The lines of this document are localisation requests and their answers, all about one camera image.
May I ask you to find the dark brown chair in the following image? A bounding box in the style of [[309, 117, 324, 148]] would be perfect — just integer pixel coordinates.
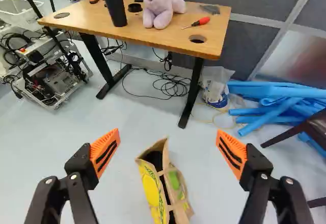
[[260, 108, 326, 209]]

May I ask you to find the white robot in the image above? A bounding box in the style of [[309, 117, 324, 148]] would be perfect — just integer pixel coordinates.
[[0, 0, 94, 110]]

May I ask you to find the wooden table with black legs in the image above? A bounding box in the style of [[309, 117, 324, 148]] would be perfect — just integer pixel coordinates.
[[37, 0, 232, 129]]

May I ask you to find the black plastic ring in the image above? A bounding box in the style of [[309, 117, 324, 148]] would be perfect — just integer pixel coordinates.
[[127, 3, 143, 13]]

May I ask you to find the dark grey flat plate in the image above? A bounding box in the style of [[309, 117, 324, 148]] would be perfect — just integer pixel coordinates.
[[199, 4, 221, 15]]

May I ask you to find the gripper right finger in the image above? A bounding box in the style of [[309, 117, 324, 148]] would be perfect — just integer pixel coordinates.
[[215, 129, 315, 224]]

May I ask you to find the jute bag with lemon print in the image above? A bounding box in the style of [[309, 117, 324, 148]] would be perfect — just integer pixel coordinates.
[[134, 137, 195, 224]]

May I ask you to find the clear plastic bag with items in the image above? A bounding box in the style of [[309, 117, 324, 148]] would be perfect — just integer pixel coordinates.
[[201, 66, 236, 107]]

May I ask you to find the purple plush bunny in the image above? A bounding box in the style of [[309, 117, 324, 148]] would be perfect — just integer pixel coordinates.
[[119, 0, 186, 30]]

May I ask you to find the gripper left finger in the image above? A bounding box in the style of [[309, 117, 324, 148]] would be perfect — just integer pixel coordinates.
[[24, 128, 121, 224]]

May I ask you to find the black cylinder tube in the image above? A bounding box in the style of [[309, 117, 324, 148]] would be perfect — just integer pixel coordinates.
[[98, 0, 128, 28]]

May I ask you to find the red handled screwdriver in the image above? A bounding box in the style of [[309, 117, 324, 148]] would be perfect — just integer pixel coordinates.
[[181, 16, 211, 30]]

